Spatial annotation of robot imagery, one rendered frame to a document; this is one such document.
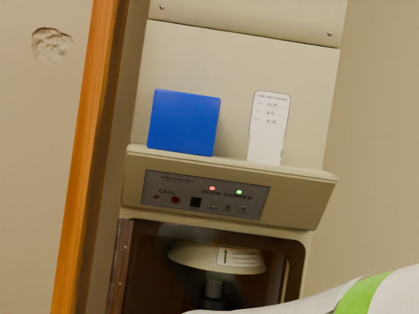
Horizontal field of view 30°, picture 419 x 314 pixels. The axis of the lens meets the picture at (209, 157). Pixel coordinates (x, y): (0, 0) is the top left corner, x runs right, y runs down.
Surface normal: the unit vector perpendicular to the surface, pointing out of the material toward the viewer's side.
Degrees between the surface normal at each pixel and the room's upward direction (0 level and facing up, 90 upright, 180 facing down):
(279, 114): 90
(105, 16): 90
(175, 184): 135
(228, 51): 90
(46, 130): 90
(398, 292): 58
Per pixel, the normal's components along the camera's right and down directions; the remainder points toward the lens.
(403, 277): -0.61, -0.79
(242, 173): -0.05, 0.74
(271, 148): -0.14, 0.04
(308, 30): 0.07, 0.07
